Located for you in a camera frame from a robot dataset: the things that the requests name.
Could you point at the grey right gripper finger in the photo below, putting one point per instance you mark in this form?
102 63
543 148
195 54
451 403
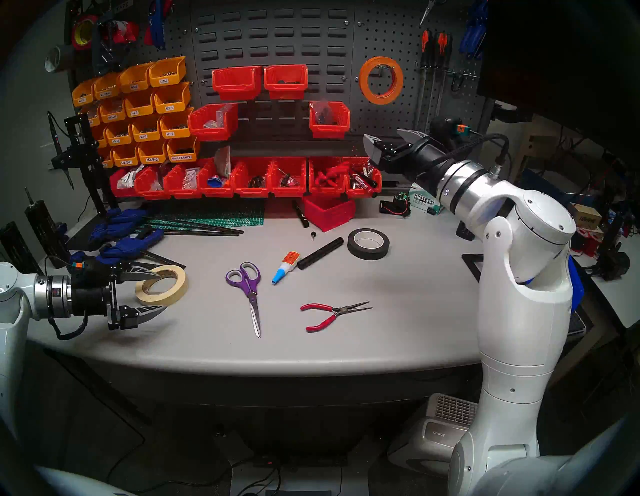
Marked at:
375 147
414 136

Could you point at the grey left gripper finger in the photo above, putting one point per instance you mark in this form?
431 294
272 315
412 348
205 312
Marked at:
147 315
137 275

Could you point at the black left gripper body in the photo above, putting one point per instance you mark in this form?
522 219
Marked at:
90 300

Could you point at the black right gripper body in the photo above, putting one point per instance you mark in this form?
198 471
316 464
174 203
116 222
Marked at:
420 160

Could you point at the beige masking tape roll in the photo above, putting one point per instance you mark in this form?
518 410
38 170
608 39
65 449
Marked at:
175 295

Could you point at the orange tape roll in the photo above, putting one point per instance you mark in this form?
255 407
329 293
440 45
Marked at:
365 82

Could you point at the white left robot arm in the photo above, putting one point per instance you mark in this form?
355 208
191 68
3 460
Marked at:
10 350

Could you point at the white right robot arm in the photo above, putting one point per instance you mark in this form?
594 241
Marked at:
520 325

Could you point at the black tape roll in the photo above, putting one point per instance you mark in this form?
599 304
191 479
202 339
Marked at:
355 246

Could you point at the red white tape roll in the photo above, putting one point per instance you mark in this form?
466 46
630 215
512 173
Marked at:
125 32

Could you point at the red black permanent marker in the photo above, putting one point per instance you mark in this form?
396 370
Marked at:
362 181

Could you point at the Kimtech tissue box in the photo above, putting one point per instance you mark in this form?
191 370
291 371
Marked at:
422 199

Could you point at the red plastic bin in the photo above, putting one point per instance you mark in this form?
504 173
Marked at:
235 90
325 191
289 192
149 192
325 215
250 192
119 191
215 191
286 90
355 193
329 130
180 191
210 131

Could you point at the black battery holder with board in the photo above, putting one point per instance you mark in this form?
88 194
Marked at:
395 207

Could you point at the clear bag of black parts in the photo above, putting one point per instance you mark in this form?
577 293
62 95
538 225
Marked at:
322 111

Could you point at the black carabiner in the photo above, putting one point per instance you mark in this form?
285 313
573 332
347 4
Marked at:
451 82

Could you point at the metal double peg hook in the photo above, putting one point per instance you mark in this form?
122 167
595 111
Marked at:
384 66

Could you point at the tall black capped cylinder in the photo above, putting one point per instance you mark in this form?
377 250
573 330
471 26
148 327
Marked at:
464 232

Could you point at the black cylinder with metal tip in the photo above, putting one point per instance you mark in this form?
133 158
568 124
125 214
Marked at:
45 225

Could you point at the black ribbed cylinder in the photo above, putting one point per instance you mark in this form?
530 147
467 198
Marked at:
15 250

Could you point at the small black metal tool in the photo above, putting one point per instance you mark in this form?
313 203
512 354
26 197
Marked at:
285 179

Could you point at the white plastic parts bag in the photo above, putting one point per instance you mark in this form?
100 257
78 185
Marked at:
129 179

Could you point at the black marker pen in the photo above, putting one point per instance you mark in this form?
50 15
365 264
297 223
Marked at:
301 214

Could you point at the green cutting mat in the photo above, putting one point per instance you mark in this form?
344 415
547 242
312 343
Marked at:
225 215

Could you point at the clear bag of screws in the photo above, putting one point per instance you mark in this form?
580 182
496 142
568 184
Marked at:
190 177

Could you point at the black angled stand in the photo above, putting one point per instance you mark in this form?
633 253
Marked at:
472 260

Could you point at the orange screw bin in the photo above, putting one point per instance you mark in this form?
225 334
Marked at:
112 115
171 105
119 139
146 134
108 161
175 131
125 160
101 140
151 157
82 97
140 110
167 77
106 90
134 84
182 155
92 117

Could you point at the black plastic tube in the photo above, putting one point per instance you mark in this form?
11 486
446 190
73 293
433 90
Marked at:
320 253

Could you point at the small blue part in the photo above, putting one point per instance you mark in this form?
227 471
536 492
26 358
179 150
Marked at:
215 182

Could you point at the black metal stand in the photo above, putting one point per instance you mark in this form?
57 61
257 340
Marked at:
87 165

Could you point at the small black parts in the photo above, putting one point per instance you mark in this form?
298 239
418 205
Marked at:
257 181

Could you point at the silver snips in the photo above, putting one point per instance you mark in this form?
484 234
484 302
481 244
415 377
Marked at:
426 12

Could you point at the glue bottle with blue cap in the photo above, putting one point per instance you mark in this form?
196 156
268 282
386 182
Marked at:
290 259

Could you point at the white card packet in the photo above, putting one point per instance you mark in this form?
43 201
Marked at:
223 161

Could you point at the clear plastic parts bag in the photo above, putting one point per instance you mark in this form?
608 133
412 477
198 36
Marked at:
220 117

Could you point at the black monitor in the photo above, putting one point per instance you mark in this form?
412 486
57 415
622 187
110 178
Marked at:
560 60

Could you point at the small cardboard box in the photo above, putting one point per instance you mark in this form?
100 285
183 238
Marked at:
586 217

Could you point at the blue plastic bin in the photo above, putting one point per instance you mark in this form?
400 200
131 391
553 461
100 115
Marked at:
576 285

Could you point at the black power strip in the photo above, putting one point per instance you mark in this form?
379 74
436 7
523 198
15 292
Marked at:
300 461

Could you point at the black desk device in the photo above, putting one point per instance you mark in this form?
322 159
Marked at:
614 262

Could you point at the black keyboard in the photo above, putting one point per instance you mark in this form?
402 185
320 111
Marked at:
579 322

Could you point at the black hanging clamp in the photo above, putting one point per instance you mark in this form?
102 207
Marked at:
100 50

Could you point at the white side table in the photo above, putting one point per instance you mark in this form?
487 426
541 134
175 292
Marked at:
620 300

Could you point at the white grey air purifier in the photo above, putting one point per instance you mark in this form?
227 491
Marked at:
425 440

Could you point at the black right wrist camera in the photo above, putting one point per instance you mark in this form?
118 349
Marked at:
445 127

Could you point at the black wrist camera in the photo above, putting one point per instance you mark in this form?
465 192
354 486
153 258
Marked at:
92 265
445 127

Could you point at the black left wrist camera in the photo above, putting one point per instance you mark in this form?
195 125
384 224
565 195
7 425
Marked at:
92 265

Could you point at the grey duct tape roll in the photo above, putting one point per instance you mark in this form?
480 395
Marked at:
62 55

